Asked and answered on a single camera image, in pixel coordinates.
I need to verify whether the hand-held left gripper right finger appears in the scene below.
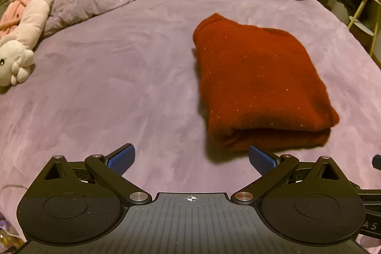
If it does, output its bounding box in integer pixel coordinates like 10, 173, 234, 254
231, 145, 341, 207

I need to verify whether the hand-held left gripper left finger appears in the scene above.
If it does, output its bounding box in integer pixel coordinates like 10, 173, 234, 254
41, 143, 152, 207

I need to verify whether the red knit sweater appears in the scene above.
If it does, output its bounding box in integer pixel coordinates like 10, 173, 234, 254
192, 12, 340, 153

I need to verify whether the bed with purple sheet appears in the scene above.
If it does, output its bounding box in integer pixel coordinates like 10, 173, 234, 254
0, 0, 381, 254

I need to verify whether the colourful crumpled wrapper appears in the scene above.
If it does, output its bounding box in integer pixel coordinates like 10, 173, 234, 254
0, 211, 26, 247

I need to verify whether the wooden side shelf stand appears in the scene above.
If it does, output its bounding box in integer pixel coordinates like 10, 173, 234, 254
347, 0, 381, 59

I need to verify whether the long pale pink plush toy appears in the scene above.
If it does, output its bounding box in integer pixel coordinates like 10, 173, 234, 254
0, 0, 57, 87

